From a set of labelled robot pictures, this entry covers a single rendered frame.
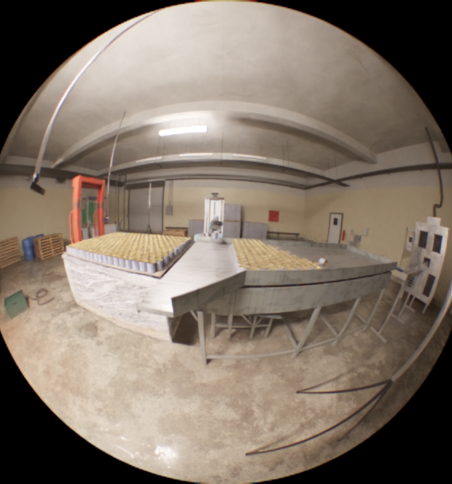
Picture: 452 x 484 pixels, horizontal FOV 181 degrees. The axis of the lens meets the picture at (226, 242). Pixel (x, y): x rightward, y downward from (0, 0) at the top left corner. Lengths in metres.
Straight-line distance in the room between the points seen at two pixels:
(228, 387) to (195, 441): 0.66
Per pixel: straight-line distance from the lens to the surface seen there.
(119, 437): 1.69
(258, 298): 1.01
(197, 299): 0.67
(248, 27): 3.42
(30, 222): 9.67
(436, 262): 4.62
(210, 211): 2.64
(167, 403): 1.58
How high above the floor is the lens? 1.50
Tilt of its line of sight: 12 degrees down
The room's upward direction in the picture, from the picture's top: 3 degrees clockwise
